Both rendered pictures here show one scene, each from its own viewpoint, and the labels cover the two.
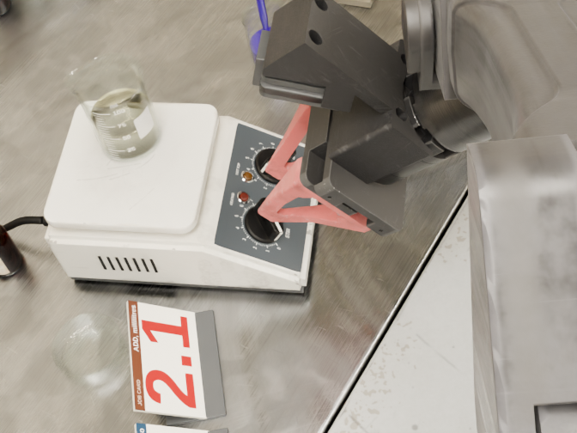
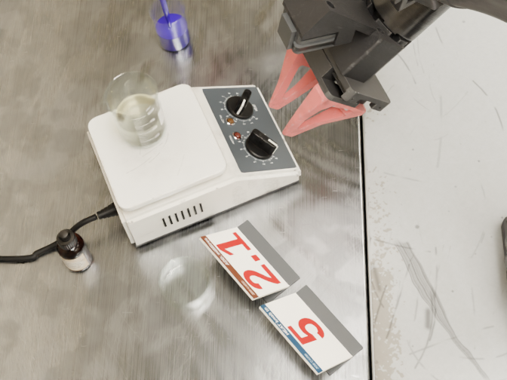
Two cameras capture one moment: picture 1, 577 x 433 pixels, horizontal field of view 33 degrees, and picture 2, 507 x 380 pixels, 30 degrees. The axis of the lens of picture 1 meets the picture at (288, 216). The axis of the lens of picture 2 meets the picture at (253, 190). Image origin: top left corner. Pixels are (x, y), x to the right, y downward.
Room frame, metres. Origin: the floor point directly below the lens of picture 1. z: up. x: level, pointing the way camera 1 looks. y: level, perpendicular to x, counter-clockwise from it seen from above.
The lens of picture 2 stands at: (-0.01, 0.30, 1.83)
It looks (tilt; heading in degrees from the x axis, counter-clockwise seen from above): 62 degrees down; 329
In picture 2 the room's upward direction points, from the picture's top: 9 degrees counter-clockwise
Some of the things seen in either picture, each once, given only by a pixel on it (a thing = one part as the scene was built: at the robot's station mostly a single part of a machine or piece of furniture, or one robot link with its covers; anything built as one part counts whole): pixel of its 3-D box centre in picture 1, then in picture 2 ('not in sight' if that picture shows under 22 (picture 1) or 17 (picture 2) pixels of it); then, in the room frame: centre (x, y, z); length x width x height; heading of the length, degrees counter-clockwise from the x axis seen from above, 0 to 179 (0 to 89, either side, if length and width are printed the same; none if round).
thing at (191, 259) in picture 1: (177, 197); (185, 157); (0.47, 0.09, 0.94); 0.22 x 0.13 x 0.08; 73
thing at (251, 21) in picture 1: (270, 39); (170, 24); (0.64, -0.02, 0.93); 0.04 x 0.04 x 0.06
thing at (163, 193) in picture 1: (133, 163); (156, 145); (0.48, 0.11, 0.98); 0.12 x 0.12 x 0.01; 73
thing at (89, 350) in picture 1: (90, 350); (185, 283); (0.37, 0.17, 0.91); 0.06 x 0.06 x 0.02
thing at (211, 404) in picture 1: (175, 357); (250, 258); (0.34, 0.10, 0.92); 0.09 x 0.06 x 0.04; 179
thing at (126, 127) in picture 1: (115, 108); (134, 112); (0.50, 0.11, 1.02); 0.06 x 0.05 x 0.08; 74
